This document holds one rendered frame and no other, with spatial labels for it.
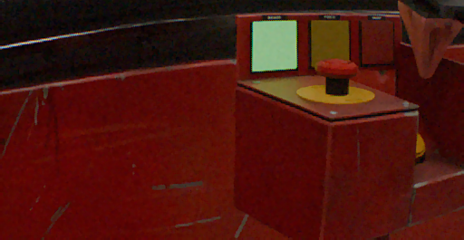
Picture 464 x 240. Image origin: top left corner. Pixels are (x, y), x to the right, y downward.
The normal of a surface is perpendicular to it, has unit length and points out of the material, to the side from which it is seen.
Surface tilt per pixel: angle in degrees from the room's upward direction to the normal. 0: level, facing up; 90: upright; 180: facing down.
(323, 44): 90
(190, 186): 90
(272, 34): 90
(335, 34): 90
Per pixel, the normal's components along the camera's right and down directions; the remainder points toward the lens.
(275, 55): 0.46, 0.20
